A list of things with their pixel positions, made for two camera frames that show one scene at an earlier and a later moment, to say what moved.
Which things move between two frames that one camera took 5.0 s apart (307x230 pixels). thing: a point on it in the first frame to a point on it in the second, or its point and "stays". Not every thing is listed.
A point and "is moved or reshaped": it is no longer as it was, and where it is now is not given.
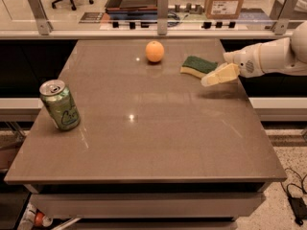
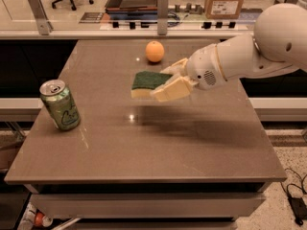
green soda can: (58, 100) stays
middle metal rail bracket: (162, 12) stays
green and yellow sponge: (197, 66) is moved or reshaped
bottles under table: (34, 218) stays
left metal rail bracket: (43, 25) stays
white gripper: (246, 60) to (202, 67)
